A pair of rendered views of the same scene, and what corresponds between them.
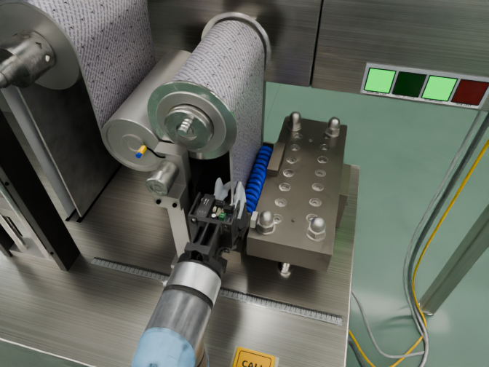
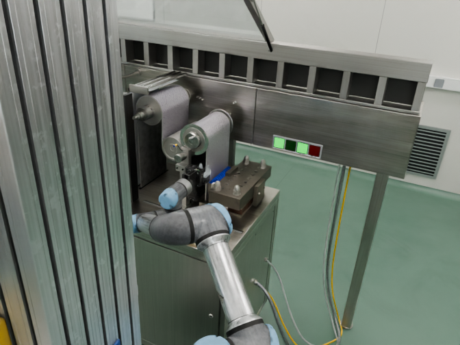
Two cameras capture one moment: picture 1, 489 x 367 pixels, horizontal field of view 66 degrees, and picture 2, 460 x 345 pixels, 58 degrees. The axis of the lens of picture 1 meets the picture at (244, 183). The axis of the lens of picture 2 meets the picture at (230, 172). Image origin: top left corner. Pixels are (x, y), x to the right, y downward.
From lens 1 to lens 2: 1.30 m
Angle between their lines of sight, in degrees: 20
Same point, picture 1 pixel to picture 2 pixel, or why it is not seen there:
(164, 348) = (170, 191)
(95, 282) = (143, 207)
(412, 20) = (287, 119)
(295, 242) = (226, 194)
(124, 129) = (170, 142)
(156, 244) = not seen: hidden behind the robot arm
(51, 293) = not seen: hidden behind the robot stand
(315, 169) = (247, 176)
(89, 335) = not seen: hidden behind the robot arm
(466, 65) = (310, 139)
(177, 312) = (175, 186)
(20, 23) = (146, 102)
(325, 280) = (241, 221)
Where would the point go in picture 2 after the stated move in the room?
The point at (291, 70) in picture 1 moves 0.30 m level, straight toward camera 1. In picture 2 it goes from (244, 135) to (224, 158)
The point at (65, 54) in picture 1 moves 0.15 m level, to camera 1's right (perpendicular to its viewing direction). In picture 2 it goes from (158, 113) to (189, 116)
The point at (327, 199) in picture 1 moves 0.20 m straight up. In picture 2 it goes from (247, 185) to (250, 147)
